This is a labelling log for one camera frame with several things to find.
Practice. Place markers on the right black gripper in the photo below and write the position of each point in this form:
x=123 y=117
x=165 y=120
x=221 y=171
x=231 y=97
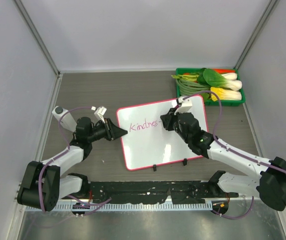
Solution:
x=168 y=119

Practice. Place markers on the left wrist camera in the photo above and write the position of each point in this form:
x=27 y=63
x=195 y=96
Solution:
x=99 y=113

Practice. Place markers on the green long beans bundle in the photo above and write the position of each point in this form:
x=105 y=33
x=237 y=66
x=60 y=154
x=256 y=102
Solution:
x=186 y=88

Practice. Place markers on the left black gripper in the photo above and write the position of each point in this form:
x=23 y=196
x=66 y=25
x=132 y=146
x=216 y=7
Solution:
x=112 y=131

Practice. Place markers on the green bok choy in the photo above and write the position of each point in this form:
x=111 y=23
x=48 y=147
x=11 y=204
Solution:
x=211 y=78

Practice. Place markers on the yellow bok choy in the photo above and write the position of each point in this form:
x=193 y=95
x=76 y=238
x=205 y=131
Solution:
x=225 y=94

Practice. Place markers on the green plastic tray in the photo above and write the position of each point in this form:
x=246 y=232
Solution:
x=191 y=74

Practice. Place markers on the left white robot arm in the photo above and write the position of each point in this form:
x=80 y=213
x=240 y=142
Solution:
x=43 y=185

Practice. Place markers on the white slotted cable duct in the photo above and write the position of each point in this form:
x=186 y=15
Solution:
x=71 y=206

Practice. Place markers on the pink framed whiteboard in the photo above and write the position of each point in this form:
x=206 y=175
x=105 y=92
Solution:
x=147 y=143

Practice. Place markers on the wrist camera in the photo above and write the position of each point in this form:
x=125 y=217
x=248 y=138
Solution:
x=99 y=113
x=183 y=105

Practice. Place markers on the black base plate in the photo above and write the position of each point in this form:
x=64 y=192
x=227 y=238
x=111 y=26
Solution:
x=153 y=192

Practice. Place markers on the orange carrot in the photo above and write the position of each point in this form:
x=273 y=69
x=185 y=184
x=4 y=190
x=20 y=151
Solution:
x=223 y=71

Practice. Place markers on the white bok choy back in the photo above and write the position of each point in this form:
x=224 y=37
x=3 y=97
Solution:
x=230 y=76

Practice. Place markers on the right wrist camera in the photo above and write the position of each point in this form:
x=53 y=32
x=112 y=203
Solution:
x=183 y=105

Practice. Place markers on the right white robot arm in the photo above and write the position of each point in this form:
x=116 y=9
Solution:
x=262 y=178

